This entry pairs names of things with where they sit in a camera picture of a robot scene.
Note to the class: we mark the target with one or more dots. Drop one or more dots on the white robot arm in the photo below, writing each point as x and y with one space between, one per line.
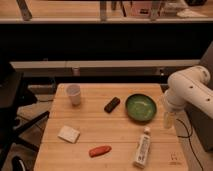
187 86

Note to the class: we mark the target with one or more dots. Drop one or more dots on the white paper cup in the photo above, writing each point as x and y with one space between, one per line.
74 93

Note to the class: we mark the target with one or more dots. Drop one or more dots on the translucent yellowish gripper tool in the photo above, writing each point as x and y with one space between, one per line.
168 119

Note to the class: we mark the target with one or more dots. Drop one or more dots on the grey metal shelf rail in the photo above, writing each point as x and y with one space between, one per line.
107 64

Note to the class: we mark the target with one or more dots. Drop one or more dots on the red orange pepper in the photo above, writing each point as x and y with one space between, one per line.
100 150

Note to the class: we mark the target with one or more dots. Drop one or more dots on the white folded cloth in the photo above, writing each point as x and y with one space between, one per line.
69 134

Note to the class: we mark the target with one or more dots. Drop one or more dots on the dark brown rectangular block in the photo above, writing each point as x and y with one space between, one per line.
111 105

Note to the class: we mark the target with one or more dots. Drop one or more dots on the green bowl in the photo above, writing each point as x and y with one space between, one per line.
140 107

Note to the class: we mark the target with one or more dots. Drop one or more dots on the white glue bottle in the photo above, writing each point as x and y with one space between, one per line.
142 150

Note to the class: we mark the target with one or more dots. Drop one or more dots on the black chair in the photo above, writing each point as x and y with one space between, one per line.
12 93

